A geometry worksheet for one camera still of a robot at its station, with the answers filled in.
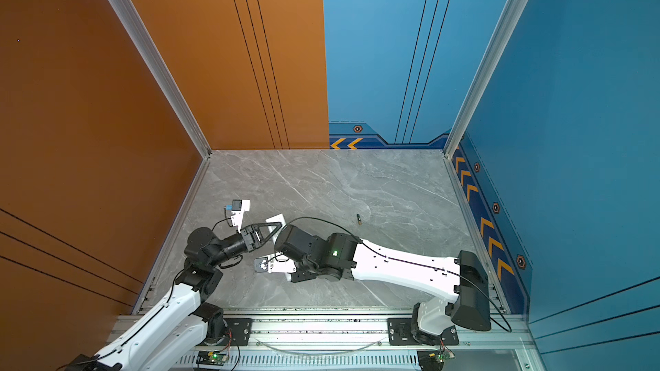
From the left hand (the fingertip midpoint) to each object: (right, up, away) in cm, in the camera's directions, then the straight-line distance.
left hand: (280, 227), depth 70 cm
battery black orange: (+24, -3, +27) cm, 36 cm away
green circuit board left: (-19, -37, +1) cm, 41 cm away
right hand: (+2, -7, -1) cm, 7 cm away
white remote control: (0, +2, +1) cm, 2 cm away
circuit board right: (+45, -35, 0) cm, 57 cm away
